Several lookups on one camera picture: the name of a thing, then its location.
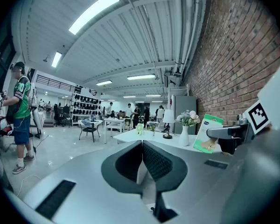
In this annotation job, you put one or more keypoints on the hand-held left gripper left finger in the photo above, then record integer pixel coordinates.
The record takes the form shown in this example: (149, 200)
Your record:
(109, 171)

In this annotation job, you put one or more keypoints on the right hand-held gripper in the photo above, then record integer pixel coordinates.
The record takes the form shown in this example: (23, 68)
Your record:
(274, 94)

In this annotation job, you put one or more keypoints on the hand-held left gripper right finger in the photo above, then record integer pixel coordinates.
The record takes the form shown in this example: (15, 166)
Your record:
(163, 164)

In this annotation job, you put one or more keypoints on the green and white box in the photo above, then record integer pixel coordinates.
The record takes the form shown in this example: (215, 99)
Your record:
(206, 134)

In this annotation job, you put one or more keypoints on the white vase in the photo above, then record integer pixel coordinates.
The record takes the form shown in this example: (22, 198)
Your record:
(184, 136)

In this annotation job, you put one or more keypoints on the small potted plant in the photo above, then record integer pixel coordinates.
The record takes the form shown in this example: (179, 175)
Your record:
(151, 128)

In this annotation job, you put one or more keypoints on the light green desk fan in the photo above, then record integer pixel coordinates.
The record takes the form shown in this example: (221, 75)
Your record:
(140, 128)

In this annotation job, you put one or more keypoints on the white shade table lamp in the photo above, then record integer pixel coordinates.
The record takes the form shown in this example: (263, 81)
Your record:
(168, 119)

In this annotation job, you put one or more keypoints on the white square table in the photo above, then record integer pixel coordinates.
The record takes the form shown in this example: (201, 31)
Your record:
(114, 122)

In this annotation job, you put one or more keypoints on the grey metal cabinet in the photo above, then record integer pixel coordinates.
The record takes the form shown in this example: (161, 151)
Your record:
(185, 106)

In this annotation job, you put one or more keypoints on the white shelf of black items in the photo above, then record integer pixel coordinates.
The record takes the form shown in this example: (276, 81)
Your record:
(85, 106)

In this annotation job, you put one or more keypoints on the black office chair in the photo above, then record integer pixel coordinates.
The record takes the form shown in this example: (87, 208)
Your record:
(57, 114)

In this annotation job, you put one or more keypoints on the long ceiling light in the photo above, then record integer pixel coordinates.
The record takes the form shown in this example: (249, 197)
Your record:
(104, 82)
(141, 77)
(56, 59)
(94, 12)

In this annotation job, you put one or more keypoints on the white ceiling pipes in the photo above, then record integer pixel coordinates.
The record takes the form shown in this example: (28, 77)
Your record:
(185, 27)

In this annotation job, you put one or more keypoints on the black frame low table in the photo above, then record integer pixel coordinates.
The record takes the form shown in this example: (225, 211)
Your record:
(91, 126)

